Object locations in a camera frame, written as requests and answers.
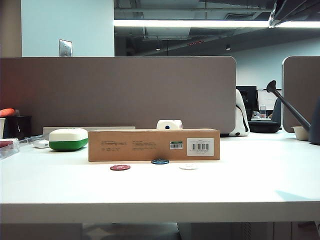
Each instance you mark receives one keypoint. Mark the blue poker chip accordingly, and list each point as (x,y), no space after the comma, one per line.
(160,161)

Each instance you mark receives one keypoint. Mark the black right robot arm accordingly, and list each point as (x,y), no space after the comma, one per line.
(295,10)

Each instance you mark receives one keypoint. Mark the brown cardboard box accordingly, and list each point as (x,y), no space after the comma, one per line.
(150,146)

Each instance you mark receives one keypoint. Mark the white poker chip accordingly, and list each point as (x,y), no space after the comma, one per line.
(189,167)

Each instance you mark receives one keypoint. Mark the red poker chip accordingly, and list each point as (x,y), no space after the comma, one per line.
(120,167)

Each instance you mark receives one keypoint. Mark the white die with blue dot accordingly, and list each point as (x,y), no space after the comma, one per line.
(170,125)

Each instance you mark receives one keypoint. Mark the wide grey desk divider panel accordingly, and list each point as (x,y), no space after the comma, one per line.
(125,92)

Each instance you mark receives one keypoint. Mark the white and black penguin figure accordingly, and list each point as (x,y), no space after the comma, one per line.
(241,120)

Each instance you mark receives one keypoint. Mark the black computer monitor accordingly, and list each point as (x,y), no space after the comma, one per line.
(251,96)

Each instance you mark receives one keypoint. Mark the white and green lidded container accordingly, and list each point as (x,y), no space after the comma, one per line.
(67,140)

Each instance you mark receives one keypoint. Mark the clear bottle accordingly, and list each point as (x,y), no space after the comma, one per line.
(262,112)

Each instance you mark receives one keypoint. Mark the black round cushion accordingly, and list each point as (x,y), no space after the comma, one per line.
(263,127)

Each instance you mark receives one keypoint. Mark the lit white computer monitor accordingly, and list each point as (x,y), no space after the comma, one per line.
(265,100)

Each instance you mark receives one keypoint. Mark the small white earbud case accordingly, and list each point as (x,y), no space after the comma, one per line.
(41,144)

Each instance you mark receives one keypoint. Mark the dark grey watering can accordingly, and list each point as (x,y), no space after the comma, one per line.
(287,103)

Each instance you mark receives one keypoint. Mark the black cup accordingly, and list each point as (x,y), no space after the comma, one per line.
(18,127)

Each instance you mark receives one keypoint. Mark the small white paper bowl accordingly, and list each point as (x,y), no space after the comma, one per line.
(301,133)

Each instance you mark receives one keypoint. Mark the narrow grey desk divider panel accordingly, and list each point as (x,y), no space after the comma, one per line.
(300,75)

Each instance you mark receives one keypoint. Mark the orange red object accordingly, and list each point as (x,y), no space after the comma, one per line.
(7,112)

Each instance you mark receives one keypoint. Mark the clear case with red chips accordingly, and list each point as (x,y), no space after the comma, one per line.
(8,148)

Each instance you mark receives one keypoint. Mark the white cup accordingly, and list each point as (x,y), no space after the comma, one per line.
(2,128)

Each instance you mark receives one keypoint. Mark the silver wall outlet plate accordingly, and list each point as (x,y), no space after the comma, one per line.
(65,48)

